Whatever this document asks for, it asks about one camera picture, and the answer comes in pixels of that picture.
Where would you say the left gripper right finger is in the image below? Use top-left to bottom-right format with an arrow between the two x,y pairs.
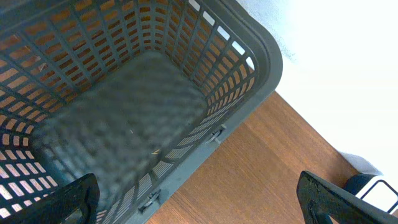
296,170 -> 397,224

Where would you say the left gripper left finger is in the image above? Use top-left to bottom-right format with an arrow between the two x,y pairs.
1,174 -> 100,224

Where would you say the grey plastic mesh basket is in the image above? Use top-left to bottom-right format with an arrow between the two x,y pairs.
1,0 -> 283,223

